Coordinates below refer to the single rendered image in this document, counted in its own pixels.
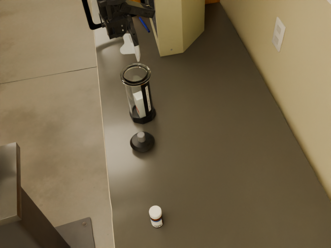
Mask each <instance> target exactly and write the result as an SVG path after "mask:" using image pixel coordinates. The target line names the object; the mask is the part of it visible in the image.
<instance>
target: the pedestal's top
mask: <svg viewBox="0 0 331 248"><path fill-rule="evenodd" d="M19 220H22V210H21V164H20V147H19V145H18V144H17V142H14V143H10V144H6V145H3V146H0V226H2V225H5V224H9V223H12V222H16V221H19Z"/></svg>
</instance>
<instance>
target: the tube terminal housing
mask: <svg viewBox="0 0 331 248"><path fill-rule="evenodd" d="M155 9H156V13H155V15H156V25H157V35H158V37H157V35H156V32H155V28H154V25H153V21H152V18H149V19H150V22H151V26H152V29H153V33H154V36H155V40H156V43H157V47H158V50H159V53H160V57H162V56H168V55H174V54H179V53H183V52H184V51H185V50H186V49H187V48H188V47H189V46H190V45H191V44H192V43H193V42H194V41H195V40H196V39H197V38H198V37H199V36H200V35H201V34H202V32H203V31H204V13H205V0H155Z"/></svg>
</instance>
